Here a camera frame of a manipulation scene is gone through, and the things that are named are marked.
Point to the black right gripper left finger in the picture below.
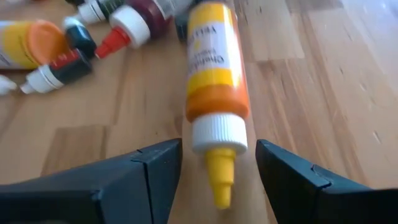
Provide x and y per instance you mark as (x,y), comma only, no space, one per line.
(93,193)

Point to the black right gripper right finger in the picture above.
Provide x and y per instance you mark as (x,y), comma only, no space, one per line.
(311,199)

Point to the small red food coloring bottle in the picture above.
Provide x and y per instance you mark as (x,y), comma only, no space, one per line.
(68,67)

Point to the large yellow food coloring bottle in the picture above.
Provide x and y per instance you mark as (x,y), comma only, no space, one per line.
(31,43)
(214,93)

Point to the small dark green food coloring bottle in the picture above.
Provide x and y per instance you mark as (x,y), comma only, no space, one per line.
(79,39)

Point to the large red food coloring bottle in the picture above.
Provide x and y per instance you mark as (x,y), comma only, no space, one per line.
(130,26)

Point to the large green food coloring bottle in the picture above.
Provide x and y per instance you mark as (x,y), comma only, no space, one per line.
(90,12)

